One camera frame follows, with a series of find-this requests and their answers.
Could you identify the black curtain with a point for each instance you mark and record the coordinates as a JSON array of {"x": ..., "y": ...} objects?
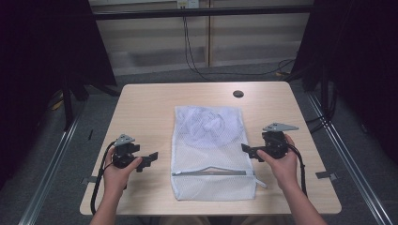
[
  {"x": 47, "y": 62},
  {"x": 359, "y": 62}
]

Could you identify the metal floor rail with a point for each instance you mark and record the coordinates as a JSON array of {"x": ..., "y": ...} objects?
[
  {"x": 50, "y": 175},
  {"x": 347, "y": 162}
]

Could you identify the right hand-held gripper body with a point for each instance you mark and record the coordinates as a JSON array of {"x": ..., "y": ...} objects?
[{"x": 275, "y": 142}]

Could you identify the black metal stand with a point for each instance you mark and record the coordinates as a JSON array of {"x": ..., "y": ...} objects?
[{"x": 67, "y": 106}]

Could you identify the white mesh laundry bag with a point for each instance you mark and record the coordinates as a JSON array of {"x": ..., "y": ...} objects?
[{"x": 212, "y": 162}]

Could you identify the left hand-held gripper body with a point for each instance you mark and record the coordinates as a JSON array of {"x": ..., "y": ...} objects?
[{"x": 123, "y": 151}]

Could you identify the grey tape strip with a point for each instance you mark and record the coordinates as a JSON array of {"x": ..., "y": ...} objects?
[
  {"x": 89, "y": 180},
  {"x": 326, "y": 175}
]

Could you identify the person's right hand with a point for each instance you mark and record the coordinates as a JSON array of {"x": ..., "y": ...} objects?
[{"x": 283, "y": 170}]

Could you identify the person's left hand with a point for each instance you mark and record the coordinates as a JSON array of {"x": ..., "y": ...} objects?
[{"x": 117, "y": 176}]

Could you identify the black horizontal bar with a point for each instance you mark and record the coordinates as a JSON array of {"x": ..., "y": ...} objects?
[{"x": 203, "y": 12}]

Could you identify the white garment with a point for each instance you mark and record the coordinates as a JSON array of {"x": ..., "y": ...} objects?
[{"x": 208, "y": 125}]

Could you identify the white wall socket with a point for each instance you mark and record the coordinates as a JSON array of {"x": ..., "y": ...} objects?
[{"x": 187, "y": 3}]

